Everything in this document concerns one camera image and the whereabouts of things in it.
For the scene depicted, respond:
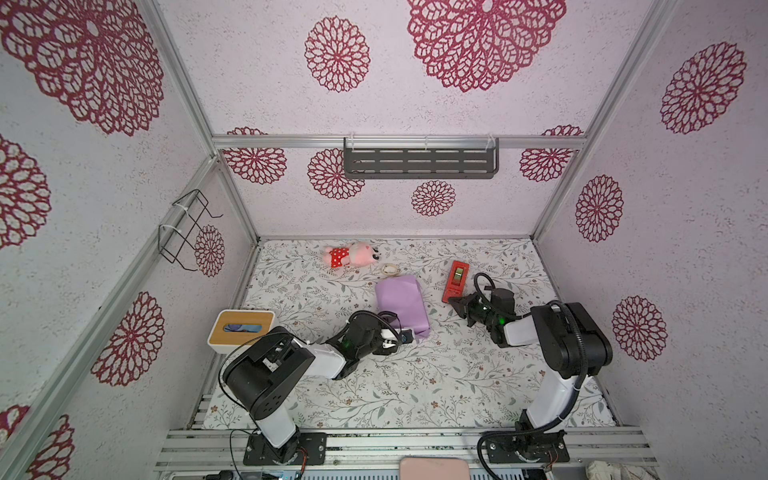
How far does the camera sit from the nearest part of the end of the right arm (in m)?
0.78

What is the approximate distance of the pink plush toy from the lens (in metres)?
1.08

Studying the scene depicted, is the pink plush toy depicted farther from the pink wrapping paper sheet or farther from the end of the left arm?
the end of the left arm

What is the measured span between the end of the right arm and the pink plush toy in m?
0.36
